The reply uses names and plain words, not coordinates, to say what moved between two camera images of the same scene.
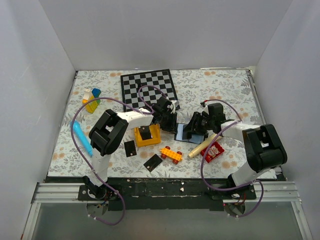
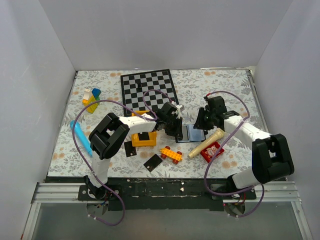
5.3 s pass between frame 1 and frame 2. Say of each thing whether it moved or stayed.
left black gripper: moved
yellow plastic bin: moved
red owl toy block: stayed
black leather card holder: stayed
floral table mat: stayed
